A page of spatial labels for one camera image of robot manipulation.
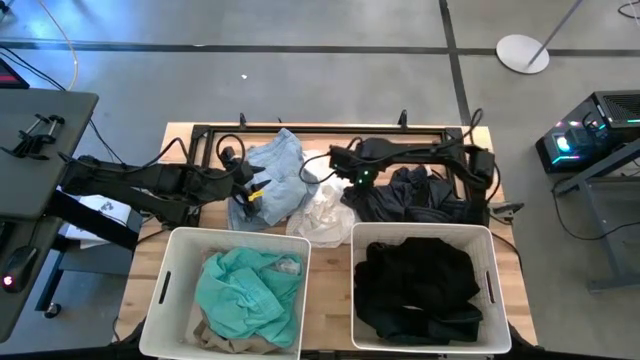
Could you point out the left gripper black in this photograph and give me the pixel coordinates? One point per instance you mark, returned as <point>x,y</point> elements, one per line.
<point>242,185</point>

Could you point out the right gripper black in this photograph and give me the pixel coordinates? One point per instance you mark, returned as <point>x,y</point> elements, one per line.
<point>364,176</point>

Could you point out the light blue jeans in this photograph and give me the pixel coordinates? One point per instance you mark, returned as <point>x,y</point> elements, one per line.
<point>285,170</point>

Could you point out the white lace garment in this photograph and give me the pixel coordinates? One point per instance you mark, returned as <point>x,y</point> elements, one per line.
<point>322,215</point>

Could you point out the black garment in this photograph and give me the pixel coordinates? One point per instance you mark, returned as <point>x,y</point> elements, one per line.
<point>415,280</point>

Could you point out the teal shirt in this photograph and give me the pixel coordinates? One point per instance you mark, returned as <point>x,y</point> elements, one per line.
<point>240,295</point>

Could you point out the beige garment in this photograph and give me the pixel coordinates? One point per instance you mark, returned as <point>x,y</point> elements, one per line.
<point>220,344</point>

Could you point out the white woven plastic basket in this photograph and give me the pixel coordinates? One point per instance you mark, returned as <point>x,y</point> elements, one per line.
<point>495,320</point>
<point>155,330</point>

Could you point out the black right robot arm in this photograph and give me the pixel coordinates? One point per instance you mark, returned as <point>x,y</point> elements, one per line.
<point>425,150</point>

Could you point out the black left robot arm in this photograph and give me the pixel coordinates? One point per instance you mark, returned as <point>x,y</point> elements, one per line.
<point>150,185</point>

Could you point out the small yellow tag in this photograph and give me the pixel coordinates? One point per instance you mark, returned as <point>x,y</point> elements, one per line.
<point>256,195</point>

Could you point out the black table edge clamp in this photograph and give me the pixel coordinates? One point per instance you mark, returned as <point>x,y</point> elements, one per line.
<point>242,121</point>
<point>402,119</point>

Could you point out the grey table edge clamp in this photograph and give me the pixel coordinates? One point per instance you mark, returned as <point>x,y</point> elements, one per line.
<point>507,210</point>

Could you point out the white paper sheet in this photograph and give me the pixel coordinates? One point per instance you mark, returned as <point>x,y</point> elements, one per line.
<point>107,207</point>

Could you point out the black desk base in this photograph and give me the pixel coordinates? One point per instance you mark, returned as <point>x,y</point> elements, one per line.
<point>100,227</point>

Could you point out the black side desk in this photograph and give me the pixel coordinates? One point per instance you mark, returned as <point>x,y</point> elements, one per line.
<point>50,175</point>

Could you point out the black clamp holder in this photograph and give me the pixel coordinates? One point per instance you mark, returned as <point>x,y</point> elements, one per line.
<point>30,142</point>

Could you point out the black computer mouse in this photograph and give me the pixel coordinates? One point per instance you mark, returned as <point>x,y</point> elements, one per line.
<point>20,267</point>

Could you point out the black computer case RGB lights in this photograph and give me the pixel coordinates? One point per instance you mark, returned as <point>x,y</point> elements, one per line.
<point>615,107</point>

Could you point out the black device red screen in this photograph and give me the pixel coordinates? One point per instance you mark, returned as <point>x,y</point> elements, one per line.
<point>10,77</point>

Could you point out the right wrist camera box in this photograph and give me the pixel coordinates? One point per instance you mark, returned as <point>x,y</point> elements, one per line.
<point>340,159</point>

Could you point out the grey metal desk frame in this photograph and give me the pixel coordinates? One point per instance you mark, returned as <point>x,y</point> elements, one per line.
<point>615,282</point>

